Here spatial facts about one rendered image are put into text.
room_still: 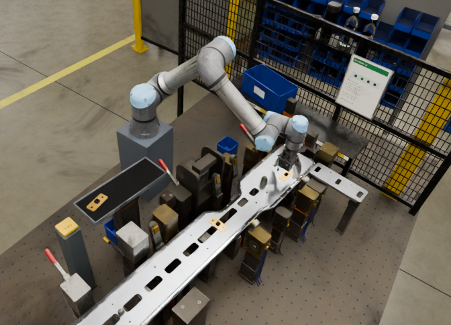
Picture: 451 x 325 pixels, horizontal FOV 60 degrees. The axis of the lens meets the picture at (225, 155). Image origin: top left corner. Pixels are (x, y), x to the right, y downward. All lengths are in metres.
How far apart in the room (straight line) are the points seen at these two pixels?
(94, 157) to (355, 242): 2.21
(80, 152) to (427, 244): 2.88
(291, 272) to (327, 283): 0.18
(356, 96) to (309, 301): 1.08
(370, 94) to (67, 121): 2.69
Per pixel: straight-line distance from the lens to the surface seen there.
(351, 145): 2.23
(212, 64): 1.58
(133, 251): 1.56
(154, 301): 1.55
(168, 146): 2.06
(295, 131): 1.72
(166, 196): 1.69
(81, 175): 3.35
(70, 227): 1.56
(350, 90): 2.24
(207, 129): 2.63
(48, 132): 3.80
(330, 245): 2.16
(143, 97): 1.83
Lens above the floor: 2.40
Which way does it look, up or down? 44 degrees down
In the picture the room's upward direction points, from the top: 8 degrees clockwise
